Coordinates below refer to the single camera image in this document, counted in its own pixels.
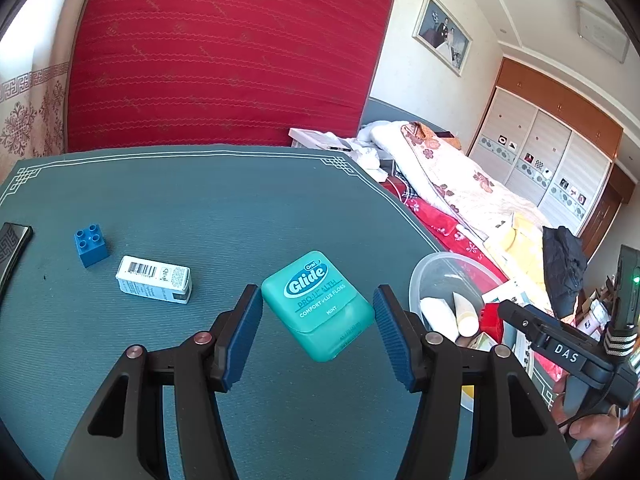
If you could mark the blue toy brick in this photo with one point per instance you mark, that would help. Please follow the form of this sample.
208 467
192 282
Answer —
92 247

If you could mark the white crumpled cloth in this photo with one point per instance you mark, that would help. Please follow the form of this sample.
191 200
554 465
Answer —
372 157

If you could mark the red mattress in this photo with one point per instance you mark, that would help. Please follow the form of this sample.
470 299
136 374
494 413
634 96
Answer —
225 50

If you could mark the framed wall picture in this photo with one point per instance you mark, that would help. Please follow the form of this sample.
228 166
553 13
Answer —
442 35

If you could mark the red floral bed sheet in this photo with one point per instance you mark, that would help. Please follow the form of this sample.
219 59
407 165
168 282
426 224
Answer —
435 215

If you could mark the floral blanket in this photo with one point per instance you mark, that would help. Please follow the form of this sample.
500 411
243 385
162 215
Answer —
450 175

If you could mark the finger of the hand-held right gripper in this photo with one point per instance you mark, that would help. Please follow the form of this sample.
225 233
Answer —
520 320
547 317

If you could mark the black crumpled cloth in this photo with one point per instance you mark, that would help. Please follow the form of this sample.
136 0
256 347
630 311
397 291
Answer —
565 270

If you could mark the white bedside table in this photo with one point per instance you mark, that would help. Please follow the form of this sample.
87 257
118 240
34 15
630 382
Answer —
310 137

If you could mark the person's right hand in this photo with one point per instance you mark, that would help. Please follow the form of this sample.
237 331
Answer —
597 435

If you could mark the black smartphone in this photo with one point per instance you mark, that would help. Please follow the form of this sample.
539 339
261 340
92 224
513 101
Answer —
12 250

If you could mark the patterned beige curtain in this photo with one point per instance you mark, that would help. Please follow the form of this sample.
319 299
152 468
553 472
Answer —
30 120

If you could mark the teal dental floss container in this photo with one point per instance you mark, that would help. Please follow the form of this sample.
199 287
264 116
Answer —
315 305

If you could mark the white cream tube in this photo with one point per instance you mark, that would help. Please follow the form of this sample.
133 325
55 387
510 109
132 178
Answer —
467 315

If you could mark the wooden wardrobe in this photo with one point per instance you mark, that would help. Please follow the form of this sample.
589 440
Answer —
540 160

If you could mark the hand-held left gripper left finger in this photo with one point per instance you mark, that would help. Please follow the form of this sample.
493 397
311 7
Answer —
245 340

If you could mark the green desktop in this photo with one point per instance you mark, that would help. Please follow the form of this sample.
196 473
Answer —
225 210

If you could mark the yellow cloth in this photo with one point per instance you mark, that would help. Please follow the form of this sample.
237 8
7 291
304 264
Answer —
520 245

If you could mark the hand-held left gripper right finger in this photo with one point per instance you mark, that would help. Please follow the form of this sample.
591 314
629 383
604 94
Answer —
392 340

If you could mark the clear plastic bowl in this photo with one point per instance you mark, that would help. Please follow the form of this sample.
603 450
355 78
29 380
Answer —
440 275

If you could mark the grey bed headboard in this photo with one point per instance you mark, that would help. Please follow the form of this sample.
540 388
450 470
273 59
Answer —
385 110

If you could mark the small white barcode box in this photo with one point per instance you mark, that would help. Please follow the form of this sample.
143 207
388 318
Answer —
150 280

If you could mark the white ceiling lamp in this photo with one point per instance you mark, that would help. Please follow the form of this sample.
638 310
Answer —
602 30

